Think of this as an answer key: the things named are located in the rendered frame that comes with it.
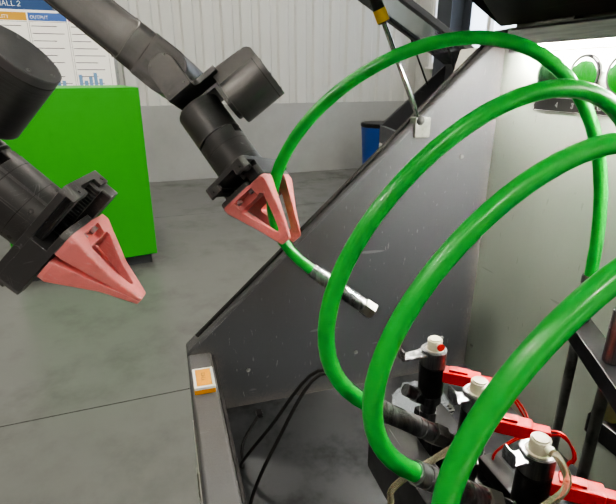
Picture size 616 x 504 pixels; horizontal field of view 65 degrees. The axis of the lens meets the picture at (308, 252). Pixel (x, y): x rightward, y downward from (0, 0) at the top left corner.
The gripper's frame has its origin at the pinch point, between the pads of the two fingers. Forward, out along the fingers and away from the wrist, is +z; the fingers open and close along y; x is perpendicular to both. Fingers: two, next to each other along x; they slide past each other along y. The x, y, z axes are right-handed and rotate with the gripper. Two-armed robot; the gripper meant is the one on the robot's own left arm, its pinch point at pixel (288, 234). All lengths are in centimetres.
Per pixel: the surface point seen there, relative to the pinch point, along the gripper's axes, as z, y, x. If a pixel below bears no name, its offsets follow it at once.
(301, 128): -7.7, -1.9, -9.6
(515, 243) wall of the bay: 18.4, 34.9, -17.1
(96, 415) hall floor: -15, 93, 164
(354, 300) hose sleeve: 10.9, 4.2, -0.3
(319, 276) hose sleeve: 6.1, 2.2, 0.8
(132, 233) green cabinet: -129, 225, 203
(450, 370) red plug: 23.2, 1.1, -5.9
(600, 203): 18.0, 9.9, -28.3
